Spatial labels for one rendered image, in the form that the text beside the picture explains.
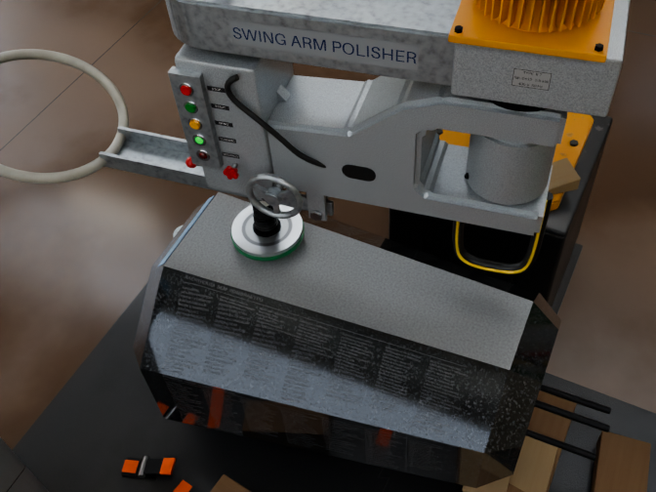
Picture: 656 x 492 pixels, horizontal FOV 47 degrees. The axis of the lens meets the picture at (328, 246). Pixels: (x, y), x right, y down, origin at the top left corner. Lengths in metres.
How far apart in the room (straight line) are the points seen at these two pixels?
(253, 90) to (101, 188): 2.14
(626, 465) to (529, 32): 1.69
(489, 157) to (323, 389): 0.83
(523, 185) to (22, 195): 2.72
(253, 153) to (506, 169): 0.61
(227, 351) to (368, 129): 0.85
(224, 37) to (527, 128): 0.66
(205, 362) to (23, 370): 1.15
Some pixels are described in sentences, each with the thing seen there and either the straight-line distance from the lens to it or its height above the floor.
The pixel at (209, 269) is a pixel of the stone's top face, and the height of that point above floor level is 0.80.
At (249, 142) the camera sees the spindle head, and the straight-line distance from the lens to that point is 1.82.
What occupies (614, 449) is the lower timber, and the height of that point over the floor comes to 0.09.
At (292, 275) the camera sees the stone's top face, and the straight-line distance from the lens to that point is 2.16.
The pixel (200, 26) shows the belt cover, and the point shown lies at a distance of 1.66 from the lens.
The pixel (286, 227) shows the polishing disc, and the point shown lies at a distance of 2.21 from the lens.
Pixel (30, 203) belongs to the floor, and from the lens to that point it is 3.84.
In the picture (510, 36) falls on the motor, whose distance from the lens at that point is 1.44.
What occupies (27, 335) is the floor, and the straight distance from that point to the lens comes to 3.32.
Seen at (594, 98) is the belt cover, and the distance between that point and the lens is 1.50.
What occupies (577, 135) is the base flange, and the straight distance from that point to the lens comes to 2.66.
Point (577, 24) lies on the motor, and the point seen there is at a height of 1.71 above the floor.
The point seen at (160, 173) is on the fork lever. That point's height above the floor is 1.08.
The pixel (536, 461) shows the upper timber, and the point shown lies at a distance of 2.56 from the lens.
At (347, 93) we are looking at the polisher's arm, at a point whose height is 1.38.
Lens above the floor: 2.50
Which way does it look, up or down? 50 degrees down
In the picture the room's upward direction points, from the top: 5 degrees counter-clockwise
